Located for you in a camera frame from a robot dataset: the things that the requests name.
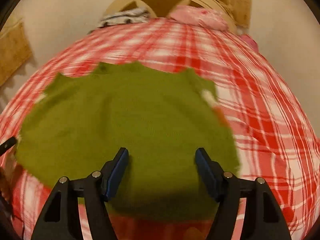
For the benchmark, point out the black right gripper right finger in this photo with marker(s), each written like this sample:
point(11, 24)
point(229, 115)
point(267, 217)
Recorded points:
point(263, 216)

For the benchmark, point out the red white plaid bedsheet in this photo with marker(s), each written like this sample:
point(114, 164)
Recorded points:
point(273, 136)

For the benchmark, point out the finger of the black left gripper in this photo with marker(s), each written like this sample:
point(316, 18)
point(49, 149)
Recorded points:
point(7, 145)

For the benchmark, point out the beige side window curtain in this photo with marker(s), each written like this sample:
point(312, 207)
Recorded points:
point(15, 50)

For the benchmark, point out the green striped knit sweater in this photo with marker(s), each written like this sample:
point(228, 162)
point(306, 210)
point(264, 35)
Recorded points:
point(161, 118)

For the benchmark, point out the pink cloth beside bed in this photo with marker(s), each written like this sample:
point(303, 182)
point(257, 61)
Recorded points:
point(249, 40)

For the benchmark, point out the pink floral pillow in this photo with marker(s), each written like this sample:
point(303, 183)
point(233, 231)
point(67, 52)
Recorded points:
point(201, 17)

